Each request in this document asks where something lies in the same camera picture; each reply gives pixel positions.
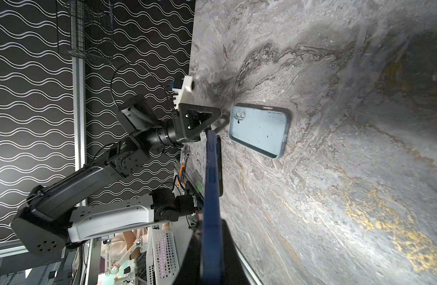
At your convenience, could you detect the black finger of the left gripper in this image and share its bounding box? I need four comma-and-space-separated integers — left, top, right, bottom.
211, 114, 230, 134

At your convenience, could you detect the black phone case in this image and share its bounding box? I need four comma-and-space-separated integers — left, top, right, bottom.
216, 135, 223, 197

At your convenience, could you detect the black wire mesh basket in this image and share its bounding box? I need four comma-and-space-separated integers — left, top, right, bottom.
56, 1, 115, 64

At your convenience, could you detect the clear light blue phone case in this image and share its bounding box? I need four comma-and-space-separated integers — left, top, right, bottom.
229, 103, 292, 159

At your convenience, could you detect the aluminium corner post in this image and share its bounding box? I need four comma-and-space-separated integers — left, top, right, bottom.
70, 0, 88, 207

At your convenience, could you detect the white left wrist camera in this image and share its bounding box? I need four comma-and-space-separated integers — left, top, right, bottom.
170, 76, 196, 110

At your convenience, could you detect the orange handled tool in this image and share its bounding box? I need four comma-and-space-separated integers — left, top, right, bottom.
179, 145, 191, 180

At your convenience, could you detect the blue phone black screen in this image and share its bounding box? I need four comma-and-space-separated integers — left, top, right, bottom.
202, 130, 223, 285

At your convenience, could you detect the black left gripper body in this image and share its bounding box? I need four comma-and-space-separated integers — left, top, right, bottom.
173, 103, 222, 143

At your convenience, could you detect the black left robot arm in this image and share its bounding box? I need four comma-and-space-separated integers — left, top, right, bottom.
10, 95, 222, 255

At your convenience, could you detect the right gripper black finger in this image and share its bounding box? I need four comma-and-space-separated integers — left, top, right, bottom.
172, 218, 253, 285

